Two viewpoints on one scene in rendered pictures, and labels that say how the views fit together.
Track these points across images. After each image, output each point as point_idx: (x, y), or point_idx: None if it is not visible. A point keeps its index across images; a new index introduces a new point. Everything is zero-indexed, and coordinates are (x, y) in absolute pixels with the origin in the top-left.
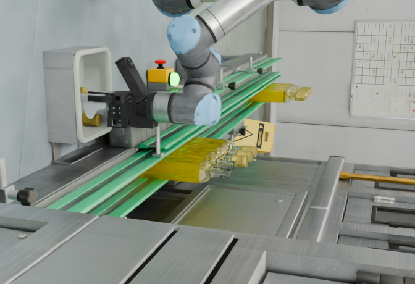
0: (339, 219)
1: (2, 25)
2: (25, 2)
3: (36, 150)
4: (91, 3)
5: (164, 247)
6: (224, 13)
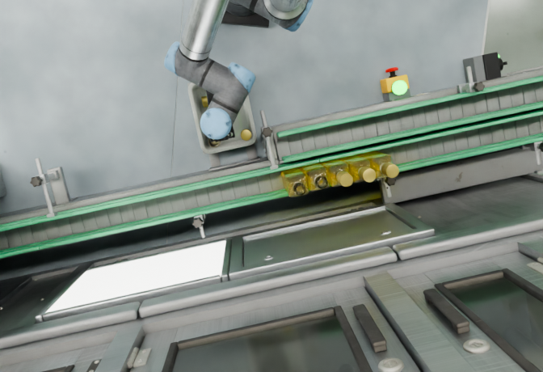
0: (393, 268)
1: (141, 72)
2: (164, 52)
3: (191, 158)
4: (257, 34)
5: None
6: (183, 34)
